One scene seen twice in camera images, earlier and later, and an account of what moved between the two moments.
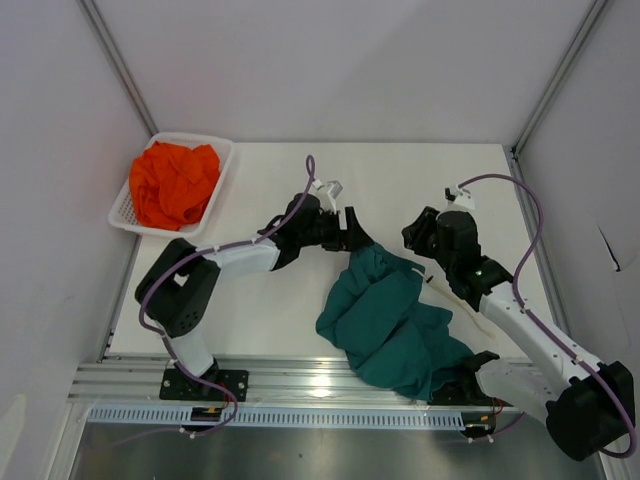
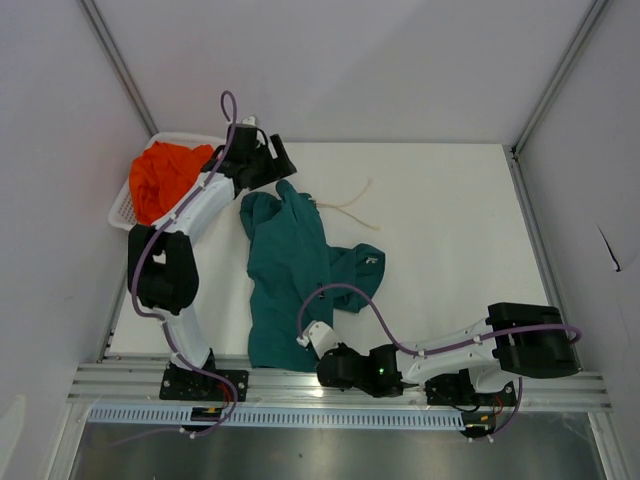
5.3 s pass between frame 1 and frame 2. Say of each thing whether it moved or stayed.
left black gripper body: moved
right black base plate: stayed
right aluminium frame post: stayed
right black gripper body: moved
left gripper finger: moved
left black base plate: stayed
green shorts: moved
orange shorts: stayed
